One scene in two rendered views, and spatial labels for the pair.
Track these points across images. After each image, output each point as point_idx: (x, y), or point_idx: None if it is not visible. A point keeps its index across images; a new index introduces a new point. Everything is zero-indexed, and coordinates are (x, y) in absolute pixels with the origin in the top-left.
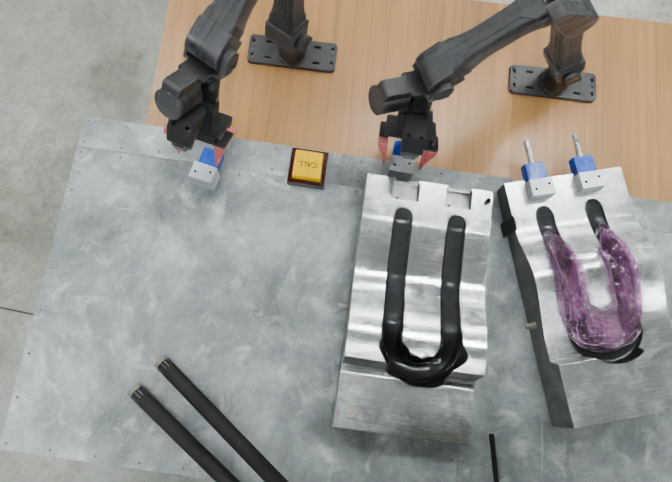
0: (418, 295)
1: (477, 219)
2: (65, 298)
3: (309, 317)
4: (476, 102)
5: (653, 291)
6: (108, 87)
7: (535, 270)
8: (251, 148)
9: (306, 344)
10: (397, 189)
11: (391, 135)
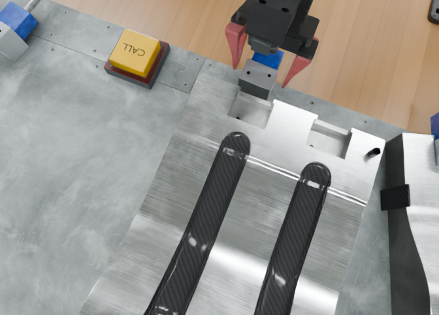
0: (224, 279)
1: (351, 176)
2: None
3: (76, 257)
4: (381, 23)
5: None
6: None
7: (433, 285)
8: (78, 21)
9: (59, 297)
10: (241, 106)
11: (245, 17)
